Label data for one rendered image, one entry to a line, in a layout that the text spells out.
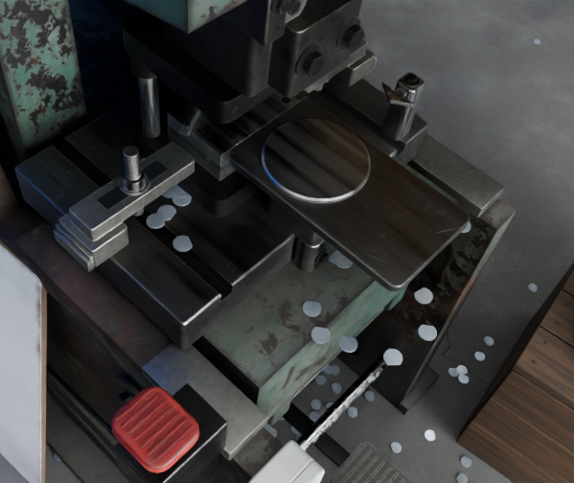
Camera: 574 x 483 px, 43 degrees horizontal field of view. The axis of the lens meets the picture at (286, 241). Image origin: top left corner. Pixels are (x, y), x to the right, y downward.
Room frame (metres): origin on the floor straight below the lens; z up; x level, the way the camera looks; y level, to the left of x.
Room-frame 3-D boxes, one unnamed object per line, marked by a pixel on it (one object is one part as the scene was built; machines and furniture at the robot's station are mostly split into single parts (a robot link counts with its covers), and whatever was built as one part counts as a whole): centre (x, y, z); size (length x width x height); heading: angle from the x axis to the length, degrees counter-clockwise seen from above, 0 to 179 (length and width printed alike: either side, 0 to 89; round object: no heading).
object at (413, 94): (0.71, -0.12, 0.75); 0.03 x 0.03 x 0.10; 55
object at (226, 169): (0.64, 0.08, 0.76); 0.15 x 0.09 x 0.05; 145
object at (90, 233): (0.50, 0.18, 0.76); 0.17 x 0.06 x 0.10; 145
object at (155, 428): (0.24, 0.09, 0.72); 0.07 x 0.06 x 0.08; 55
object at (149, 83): (0.61, 0.18, 0.81); 0.02 x 0.02 x 0.14
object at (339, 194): (0.54, -0.06, 0.72); 0.25 x 0.14 x 0.14; 55
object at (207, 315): (0.64, 0.09, 0.68); 0.45 x 0.30 x 0.06; 145
